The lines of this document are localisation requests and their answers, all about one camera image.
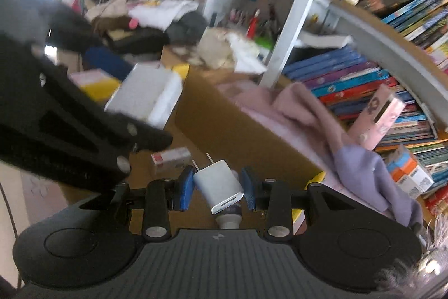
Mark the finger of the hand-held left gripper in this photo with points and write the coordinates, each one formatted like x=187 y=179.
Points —
x=147 y=136
x=105 y=62

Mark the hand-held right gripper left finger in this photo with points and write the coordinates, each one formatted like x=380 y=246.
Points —
x=185 y=192

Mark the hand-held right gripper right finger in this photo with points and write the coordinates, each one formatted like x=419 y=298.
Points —
x=249 y=192

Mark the white pronged plug adapter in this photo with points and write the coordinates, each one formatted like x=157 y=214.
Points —
x=218 y=185

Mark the small red white carton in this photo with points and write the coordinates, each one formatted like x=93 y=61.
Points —
x=171 y=157

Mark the large white charger block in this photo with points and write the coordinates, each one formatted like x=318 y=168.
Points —
x=143 y=88

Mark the yellow cardboard box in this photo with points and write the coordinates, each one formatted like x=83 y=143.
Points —
x=227 y=131

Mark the pink cartoon container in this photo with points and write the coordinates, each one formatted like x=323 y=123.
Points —
x=374 y=117

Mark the white printed shirt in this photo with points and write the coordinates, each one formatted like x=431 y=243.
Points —
x=164 y=11

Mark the dark grey garment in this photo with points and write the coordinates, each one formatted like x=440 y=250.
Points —
x=189 y=25

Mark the mauve pink cloth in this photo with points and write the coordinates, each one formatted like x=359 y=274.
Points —
x=297 y=103

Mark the purple cloth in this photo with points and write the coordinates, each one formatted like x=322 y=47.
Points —
x=367 y=176

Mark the long row of colourful books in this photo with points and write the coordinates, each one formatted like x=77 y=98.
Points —
x=350 y=78

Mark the orange blue white carton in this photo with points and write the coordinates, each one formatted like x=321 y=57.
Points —
x=402 y=162
x=416 y=181

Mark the fluffy pale sleeve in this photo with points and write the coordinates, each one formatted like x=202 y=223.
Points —
x=413 y=271

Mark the white bookshelf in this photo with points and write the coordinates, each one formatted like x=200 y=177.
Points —
x=300 y=4

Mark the leaning row of dark books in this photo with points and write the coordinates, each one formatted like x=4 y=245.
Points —
x=413 y=11

